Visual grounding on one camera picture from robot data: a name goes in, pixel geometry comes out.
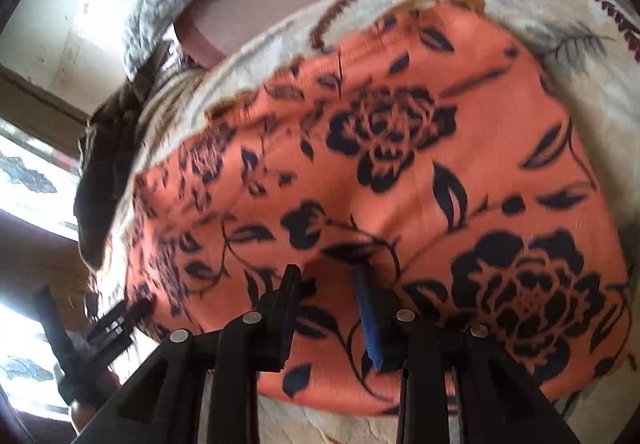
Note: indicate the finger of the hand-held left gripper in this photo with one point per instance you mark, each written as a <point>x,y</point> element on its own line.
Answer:
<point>117,324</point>
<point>52,319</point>

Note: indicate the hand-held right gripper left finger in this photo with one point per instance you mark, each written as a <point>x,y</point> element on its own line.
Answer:
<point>285,319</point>

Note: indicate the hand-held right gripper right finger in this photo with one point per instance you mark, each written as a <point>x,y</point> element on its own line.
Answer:
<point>369,324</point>

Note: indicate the orange floral blouse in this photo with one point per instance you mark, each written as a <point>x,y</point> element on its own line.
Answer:
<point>380,174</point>

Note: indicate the person's left hand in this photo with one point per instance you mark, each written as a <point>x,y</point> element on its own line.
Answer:
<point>82,414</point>

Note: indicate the wooden stained glass door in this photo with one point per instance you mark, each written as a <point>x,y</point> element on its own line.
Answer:
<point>30,204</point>

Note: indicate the brown fuzzy garment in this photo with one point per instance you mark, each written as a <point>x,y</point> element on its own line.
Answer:
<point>107,159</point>

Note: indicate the cream leaf print blanket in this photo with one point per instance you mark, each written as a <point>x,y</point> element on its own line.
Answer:
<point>550,14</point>

